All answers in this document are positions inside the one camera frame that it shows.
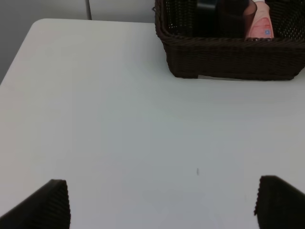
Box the black rectangular bottle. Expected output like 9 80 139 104
193 0 218 37

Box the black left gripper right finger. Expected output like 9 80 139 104
254 176 305 229

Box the pink lotion bottle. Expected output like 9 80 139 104
245 0 274 39

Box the translucent purple cup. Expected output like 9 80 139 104
215 0 257 38

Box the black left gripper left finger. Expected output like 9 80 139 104
0 179 71 229

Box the dark brown wicker basket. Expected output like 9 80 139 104
154 0 305 81

